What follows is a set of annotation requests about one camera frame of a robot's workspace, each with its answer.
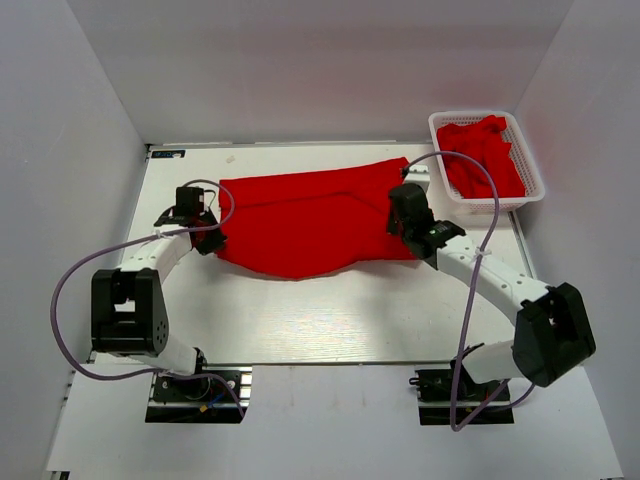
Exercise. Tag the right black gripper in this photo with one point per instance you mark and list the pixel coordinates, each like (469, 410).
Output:
(392, 227)

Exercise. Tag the blue label sticker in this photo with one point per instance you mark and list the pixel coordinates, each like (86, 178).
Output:
(168, 154)

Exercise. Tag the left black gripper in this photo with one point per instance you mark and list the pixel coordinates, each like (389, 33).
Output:
(211, 246)

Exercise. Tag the white plastic basket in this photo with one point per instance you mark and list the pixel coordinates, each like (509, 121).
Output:
(520, 155)

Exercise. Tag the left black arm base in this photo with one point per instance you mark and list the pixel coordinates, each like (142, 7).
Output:
(201, 401)

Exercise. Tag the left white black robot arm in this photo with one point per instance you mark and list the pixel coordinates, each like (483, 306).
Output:
(129, 317)

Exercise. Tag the red t shirt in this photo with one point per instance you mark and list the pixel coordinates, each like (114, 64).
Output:
(304, 225)

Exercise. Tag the red shirts pile in basket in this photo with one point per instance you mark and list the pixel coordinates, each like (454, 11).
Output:
(483, 142)

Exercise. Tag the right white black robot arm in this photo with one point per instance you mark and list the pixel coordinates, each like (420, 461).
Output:
(552, 332)

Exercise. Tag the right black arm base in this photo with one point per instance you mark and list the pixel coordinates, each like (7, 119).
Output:
(433, 388)

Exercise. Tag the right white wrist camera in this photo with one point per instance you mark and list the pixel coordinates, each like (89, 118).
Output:
(418, 174)

